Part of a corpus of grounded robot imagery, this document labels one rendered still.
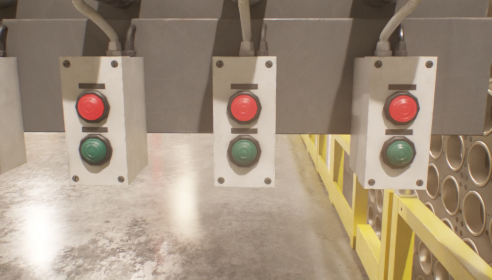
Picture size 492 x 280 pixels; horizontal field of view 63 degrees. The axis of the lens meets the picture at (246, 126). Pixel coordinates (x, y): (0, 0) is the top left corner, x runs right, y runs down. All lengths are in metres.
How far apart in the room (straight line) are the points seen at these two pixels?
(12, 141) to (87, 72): 0.18
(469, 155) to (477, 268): 1.81
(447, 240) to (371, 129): 0.52
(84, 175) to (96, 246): 1.31
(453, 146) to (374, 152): 2.45
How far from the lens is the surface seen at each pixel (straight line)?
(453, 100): 0.60
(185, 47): 0.55
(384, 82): 0.47
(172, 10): 0.58
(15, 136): 0.62
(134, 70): 0.52
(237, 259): 1.61
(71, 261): 1.73
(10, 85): 0.62
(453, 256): 0.90
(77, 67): 0.49
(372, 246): 1.49
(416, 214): 1.07
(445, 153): 2.91
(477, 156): 2.67
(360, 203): 1.67
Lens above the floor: 0.77
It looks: 10 degrees down
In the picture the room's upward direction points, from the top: straight up
